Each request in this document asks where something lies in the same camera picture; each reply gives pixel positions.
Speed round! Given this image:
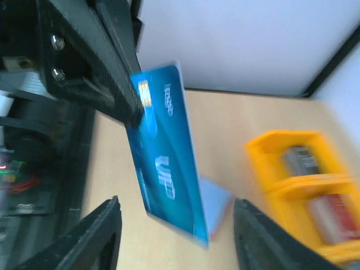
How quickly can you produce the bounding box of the left black frame post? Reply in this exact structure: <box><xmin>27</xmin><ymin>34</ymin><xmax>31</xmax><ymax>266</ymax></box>
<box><xmin>299</xmin><ymin>24</ymin><xmax>359</xmax><ymax>98</ymax></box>

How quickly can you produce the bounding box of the yellow bin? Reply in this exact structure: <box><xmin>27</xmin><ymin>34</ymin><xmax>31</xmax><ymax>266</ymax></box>
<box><xmin>266</xmin><ymin>174</ymin><xmax>359</xmax><ymax>266</ymax></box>
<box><xmin>245</xmin><ymin>130</ymin><xmax>350</xmax><ymax>193</ymax></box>

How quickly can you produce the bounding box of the yellow bin left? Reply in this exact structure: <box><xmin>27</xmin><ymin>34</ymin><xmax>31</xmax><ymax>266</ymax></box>
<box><xmin>245</xmin><ymin>130</ymin><xmax>350</xmax><ymax>193</ymax></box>

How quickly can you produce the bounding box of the black card stack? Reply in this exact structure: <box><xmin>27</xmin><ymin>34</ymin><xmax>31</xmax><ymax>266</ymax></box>
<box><xmin>282</xmin><ymin>145</ymin><xmax>321</xmax><ymax>176</ymax></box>

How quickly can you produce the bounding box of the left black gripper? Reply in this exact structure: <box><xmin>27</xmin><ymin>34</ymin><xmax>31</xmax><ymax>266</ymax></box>
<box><xmin>1</xmin><ymin>1</ymin><xmax>143</xmax><ymax>127</ymax></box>

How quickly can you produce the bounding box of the blue VIP card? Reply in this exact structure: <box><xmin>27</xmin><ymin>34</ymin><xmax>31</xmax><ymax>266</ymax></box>
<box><xmin>126</xmin><ymin>61</ymin><xmax>210</xmax><ymax>247</ymax></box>

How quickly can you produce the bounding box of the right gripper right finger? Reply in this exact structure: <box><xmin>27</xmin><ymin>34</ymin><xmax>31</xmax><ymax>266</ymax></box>
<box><xmin>233</xmin><ymin>198</ymin><xmax>339</xmax><ymax>270</ymax></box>

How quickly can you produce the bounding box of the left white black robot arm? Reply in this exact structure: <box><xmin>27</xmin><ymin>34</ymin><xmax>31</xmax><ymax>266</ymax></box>
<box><xmin>1</xmin><ymin>1</ymin><xmax>144</xmax><ymax>269</ymax></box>

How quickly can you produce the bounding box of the red card stack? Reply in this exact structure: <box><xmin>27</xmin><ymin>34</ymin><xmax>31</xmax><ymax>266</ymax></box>
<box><xmin>308</xmin><ymin>193</ymin><xmax>359</xmax><ymax>244</ymax></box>

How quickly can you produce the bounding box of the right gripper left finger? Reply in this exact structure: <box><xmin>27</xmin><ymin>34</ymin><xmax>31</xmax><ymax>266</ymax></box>
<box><xmin>16</xmin><ymin>196</ymin><xmax>122</xmax><ymax>269</ymax></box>

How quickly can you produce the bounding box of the pink card holder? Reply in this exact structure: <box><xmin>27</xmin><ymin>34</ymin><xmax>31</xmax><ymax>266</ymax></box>
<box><xmin>199</xmin><ymin>177</ymin><xmax>233</xmax><ymax>238</ymax></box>

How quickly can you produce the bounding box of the yellow bin middle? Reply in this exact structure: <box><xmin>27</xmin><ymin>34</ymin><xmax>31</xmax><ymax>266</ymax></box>
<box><xmin>266</xmin><ymin>174</ymin><xmax>359</xmax><ymax>266</ymax></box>

